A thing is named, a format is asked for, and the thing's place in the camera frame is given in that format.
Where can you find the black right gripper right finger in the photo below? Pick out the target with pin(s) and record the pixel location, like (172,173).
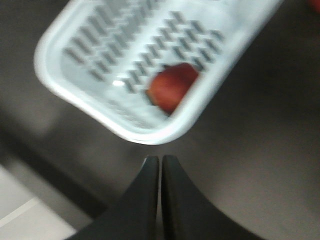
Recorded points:
(187,214)

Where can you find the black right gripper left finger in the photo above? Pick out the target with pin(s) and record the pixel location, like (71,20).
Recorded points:
(133,217)

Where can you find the red apple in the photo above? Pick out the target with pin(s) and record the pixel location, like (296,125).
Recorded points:
(169,87)

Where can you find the light blue plastic basket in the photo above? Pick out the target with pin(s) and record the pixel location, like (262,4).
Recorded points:
(101,56)

